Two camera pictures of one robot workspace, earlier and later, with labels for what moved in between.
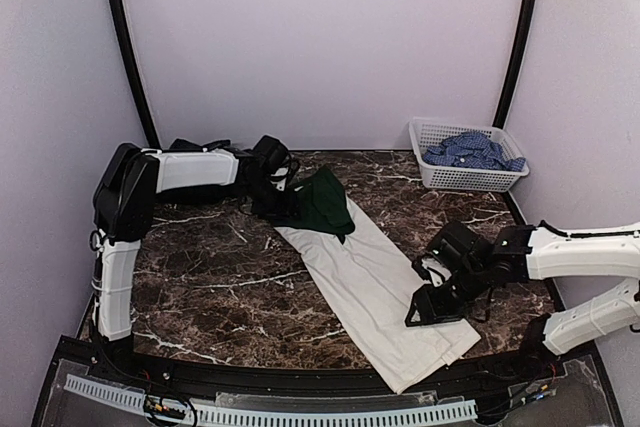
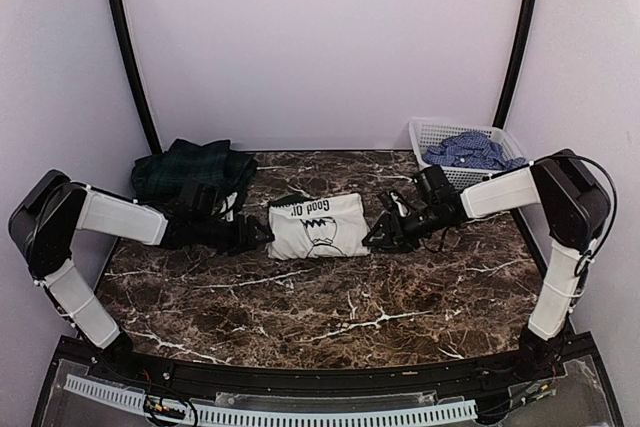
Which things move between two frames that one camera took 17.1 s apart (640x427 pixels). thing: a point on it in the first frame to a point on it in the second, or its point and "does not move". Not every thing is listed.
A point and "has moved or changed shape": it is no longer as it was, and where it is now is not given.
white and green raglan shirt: [372, 297] has moved or changed shape
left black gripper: [286, 211] to [244, 241]
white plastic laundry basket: [465, 155] does not move
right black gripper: [432, 309] to [389, 221]
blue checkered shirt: [472, 149] does not move
